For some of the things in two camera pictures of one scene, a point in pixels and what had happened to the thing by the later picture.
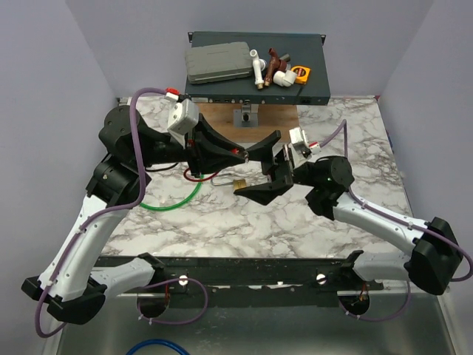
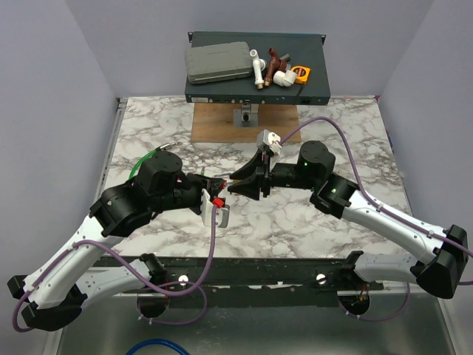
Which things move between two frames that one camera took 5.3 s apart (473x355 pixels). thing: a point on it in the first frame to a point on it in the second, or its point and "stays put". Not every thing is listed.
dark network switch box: x=304 y=49 stays put
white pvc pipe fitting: x=259 y=65 stays put
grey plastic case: x=219 y=63 stays put
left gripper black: x=198 y=144 to x=211 y=187
